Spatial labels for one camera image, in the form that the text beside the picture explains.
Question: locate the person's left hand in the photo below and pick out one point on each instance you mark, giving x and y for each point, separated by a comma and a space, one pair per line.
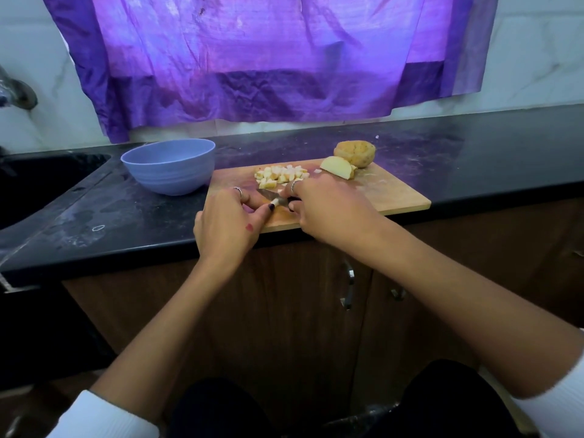
228, 232

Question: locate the person's right hand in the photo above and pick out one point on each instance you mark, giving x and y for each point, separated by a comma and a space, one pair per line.
338, 210

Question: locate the potato slice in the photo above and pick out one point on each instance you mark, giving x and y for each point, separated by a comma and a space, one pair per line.
338, 168

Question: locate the tan potato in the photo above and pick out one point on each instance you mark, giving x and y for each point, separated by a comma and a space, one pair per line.
274, 202

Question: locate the rounded potato end piece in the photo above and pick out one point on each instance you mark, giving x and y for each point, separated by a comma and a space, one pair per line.
355, 153

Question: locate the pile of diced potato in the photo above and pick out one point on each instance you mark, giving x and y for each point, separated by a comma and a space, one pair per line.
281, 176

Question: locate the blue bowl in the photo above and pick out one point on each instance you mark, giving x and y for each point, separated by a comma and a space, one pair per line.
169, 167

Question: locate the person's right forearm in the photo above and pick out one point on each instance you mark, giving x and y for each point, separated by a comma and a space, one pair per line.
484, 305

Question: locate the person's dark trousers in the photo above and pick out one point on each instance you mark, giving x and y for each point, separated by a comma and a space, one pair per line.
447, 406

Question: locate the wooden cutting board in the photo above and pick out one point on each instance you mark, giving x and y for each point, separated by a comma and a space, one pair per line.
401, 191

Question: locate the white rubber band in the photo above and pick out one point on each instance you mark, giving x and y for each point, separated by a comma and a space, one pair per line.
92, 228

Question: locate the purple cloth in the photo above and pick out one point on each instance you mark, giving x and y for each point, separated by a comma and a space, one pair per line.
274, 50

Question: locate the dark sink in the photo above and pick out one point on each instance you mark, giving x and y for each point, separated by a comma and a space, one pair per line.
41, 182

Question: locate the metal faucet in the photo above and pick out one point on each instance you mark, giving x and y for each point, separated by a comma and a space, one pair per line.
16, 91

